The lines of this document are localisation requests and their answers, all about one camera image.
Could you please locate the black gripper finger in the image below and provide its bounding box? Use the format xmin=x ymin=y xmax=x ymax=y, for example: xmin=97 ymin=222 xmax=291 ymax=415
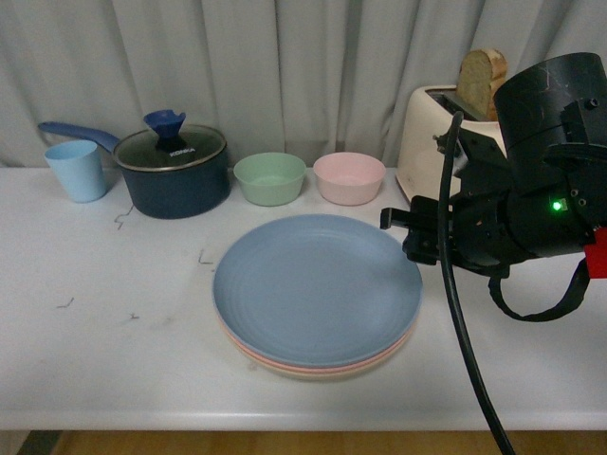
xmin=379 ymin=208 xmax=411 ymax=230

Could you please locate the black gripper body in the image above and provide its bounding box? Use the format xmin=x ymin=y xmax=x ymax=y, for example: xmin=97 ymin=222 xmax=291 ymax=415
xmin=403 ymin=129 xmax=535 ymax=278

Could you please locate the blue plate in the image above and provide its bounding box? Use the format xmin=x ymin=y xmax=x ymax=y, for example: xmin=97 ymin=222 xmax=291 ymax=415
xmin=212 ymin=213 xmax=424 ymax=367

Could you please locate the pink plate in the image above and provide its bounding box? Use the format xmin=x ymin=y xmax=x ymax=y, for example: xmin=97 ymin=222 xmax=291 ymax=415
xmin=217 ymin=316 xmax=417 ymax=368

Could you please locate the pink bowl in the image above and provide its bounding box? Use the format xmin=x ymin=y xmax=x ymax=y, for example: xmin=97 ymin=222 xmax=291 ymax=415
xmin=313 ymin=152 xmax=386 ymax=206

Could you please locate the cream toaster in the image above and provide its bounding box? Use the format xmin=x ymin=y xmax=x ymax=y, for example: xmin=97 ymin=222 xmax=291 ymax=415
xmin=395 ymin=85 xmax=505 ymax=200

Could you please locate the light blue cup right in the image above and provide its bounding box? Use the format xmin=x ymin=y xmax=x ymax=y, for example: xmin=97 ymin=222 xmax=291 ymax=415
xmin=594 ymin=227 xmax=607 ymax=245

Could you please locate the light blue cup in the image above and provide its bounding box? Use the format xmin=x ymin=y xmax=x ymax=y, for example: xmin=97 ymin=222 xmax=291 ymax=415
xmin=594 ymin=227 xmax=607 ymax=245
xmin=45 ymin=139 xmax=107 ymax=203

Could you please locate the green bowl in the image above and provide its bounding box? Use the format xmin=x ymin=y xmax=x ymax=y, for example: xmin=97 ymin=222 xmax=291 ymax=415
xmin=233 ymin=153 xmax=306 ymax=207

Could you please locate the beige plate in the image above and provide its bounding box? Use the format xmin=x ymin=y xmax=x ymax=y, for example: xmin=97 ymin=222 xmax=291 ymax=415
xmin=230 ymin=335 xmax=409 ymax=381

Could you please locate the grey curtain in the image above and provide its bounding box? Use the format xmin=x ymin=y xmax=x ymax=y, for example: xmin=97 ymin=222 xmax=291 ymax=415
xmin=1 ymin=1 xmax=606 ymax=167

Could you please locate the bread slice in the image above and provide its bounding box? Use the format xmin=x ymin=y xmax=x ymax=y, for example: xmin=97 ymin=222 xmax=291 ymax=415
xmin=456 ymin=48 xmax=508 ymax=121

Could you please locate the dark blue saucepan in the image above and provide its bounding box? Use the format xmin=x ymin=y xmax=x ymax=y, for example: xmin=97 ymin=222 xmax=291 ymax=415
xmin=38 ymin=121 xmax=230 ymax=219

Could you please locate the glass pot lid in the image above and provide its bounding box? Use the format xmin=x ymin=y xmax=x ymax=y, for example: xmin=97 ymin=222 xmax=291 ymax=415
xmin=114 ymin=110 xmax=227 ymax=173

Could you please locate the light blue cup left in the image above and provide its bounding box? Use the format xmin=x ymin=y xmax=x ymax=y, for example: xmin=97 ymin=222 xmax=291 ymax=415
xmin=45 ymin=139 xmax=107 ymax=203

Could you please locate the black looped cable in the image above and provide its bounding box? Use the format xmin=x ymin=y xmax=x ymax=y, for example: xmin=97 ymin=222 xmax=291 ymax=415
xmin=487 ymin=263 xmax=592 ymax=322

